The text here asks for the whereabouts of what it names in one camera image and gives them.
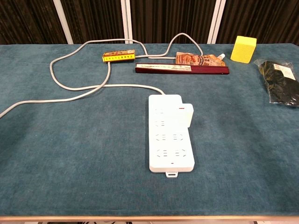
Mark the white plug adapter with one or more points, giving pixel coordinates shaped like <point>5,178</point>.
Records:
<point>187,116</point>

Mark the yellow sponge cube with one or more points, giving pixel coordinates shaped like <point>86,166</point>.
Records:
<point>243,50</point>

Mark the orange spouted sauce pouch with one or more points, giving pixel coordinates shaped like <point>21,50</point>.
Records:
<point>198,59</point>

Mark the white power strip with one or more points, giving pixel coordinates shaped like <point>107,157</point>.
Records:
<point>168,149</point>

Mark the small yellow red box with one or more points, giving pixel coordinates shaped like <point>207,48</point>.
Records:
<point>119,57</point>

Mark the black socks in plastic bag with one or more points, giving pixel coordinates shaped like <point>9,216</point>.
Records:
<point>280,84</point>

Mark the teal table cloth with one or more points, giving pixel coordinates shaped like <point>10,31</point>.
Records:
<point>81,151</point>

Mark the white screen frame post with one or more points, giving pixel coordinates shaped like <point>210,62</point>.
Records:
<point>216,23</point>
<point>126,23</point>
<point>63,23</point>

